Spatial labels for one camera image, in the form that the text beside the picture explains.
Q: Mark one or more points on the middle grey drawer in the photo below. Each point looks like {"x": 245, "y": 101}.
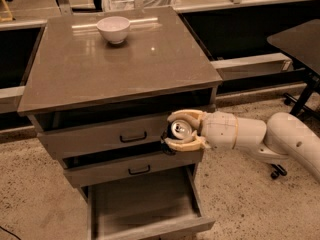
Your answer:
{"x": 112, "y": 165}

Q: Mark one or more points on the top grey drawer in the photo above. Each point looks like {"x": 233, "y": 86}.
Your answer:
{"x": 93, "y": 138}

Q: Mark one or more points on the dark pepsi can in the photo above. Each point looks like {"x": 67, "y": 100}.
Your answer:
{"x": 177, "y": 132}

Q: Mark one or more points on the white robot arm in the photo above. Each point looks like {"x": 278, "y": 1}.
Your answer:
{"x": 252, "y": 139}

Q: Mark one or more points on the black drawer handle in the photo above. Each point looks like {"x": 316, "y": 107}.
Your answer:
{"x": 134, "y": 172}
{"x": 128, "y": 139}

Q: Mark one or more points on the yellow object at left edge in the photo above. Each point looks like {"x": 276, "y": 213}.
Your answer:
{"x": 5, "y": 12}

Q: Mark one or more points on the wire mesh basket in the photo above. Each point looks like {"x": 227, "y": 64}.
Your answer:
{"x": 120, "y": 5}

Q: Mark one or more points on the grey drawer cabinet with countertop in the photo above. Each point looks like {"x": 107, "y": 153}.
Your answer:
{"x": 77, "y": 78}

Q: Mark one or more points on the black rolling side table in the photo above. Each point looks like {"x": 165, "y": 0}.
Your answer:
{"x": 296, "y": 44}

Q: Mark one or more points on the white ceramic bowl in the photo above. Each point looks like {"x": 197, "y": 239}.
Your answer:
{"x": 114, "y": 29}

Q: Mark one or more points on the open bottom grey drawer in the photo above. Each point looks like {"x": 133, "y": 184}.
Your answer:
{"x": 162, "y": 205}

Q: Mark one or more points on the black middle drawer handle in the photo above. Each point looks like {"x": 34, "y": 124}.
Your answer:
{"x": 134, "y": 172}

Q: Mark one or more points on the black top drawer handle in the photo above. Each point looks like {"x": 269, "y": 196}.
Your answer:
{"x": 128, "y": 139}

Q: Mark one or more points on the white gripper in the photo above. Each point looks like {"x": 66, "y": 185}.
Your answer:
{"x": 219, "y": 130}

